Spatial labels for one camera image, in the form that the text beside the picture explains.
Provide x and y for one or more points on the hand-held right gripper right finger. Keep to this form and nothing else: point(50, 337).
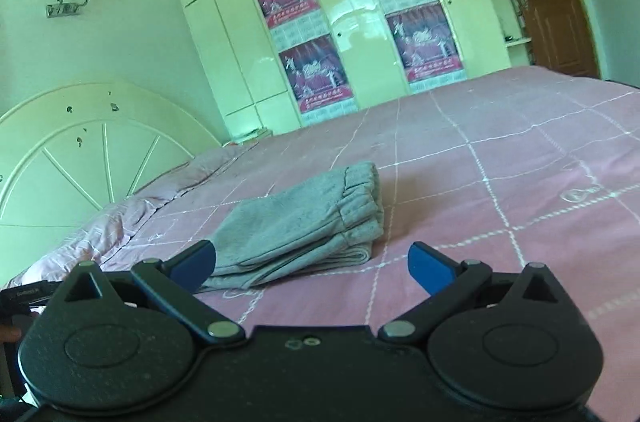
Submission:
point(430, 269)

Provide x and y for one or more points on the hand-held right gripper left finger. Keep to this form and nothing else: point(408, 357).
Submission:
point(192, 264)

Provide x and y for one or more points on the grey pants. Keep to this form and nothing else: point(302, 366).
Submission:
point(300, 222)

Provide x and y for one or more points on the person's left hand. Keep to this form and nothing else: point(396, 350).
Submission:
point(9, 333)

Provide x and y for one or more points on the pink quilt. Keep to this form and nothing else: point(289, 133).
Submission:
point(165, 192)

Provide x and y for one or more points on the pink checked bed sheet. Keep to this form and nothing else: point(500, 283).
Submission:
point(500, 182)

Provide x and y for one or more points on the white arched headboard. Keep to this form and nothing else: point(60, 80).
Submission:
point(75, 162)

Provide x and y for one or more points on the white glossy wardrobe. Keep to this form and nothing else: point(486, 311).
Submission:
point(220, 42)

